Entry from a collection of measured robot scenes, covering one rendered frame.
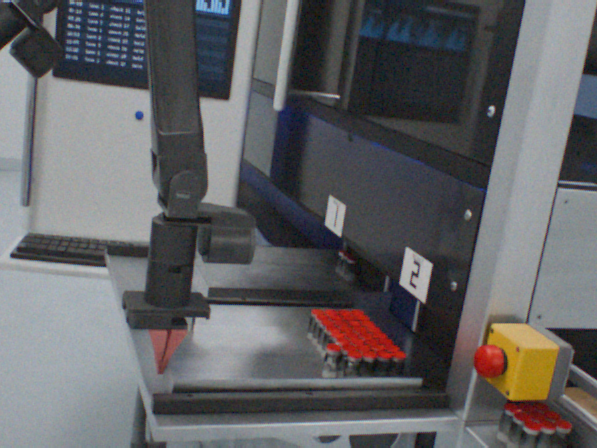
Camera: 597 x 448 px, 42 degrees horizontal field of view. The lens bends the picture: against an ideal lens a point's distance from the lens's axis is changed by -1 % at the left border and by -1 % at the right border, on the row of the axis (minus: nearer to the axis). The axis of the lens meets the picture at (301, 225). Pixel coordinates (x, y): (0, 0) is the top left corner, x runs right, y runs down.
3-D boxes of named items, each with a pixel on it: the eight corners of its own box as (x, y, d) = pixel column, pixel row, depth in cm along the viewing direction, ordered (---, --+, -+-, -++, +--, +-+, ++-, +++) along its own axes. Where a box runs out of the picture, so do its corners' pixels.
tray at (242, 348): (349, 327, 130) (353, 308, 129) (418, 401, 106) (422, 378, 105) (144, 324, 118) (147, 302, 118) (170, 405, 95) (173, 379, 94)
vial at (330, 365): (333, 373, 111) (338, 343, 109) (338, 380, 109) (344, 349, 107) (319, 373, 110) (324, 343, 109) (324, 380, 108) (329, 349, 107)
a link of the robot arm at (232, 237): (160, 158, 97) (172, 170, 89) (248, 165, 101) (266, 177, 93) (151, 249, 100) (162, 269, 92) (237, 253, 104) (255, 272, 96)
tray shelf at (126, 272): (328, 266, 170) (329, 258, 169) (504, 428, 106) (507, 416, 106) (104, 257, 153) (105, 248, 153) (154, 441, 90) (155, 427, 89)
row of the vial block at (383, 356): (343, 336, 125) (348, 309, 124) (389, 387, 109) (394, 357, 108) (331, 336, 124) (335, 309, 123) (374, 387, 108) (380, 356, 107)
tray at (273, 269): (338, 265, 165) (340, 250, 164) (389, 311, 141) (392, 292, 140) (179, 258, 153) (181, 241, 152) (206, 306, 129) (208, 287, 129)
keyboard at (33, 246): (200, 258, 181) (201, 248, 180) (200, 277, 168) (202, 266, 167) (23, 240, 175) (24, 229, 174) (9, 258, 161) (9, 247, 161)
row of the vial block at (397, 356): (356, 336, 126) (361, 309, 125) (403, 386, 109) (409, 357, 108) (344, 336, 125) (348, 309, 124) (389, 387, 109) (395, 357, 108)
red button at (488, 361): (493, 369, 96) (499, 339, 95) (511, 383, 92) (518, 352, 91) (466, 369, 95) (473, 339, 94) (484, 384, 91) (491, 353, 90)
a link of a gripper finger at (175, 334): (182, 384, 97) (190, 315, 95) (124, 385, 95) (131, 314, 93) (173, 361, 104) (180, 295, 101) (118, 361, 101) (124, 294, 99)
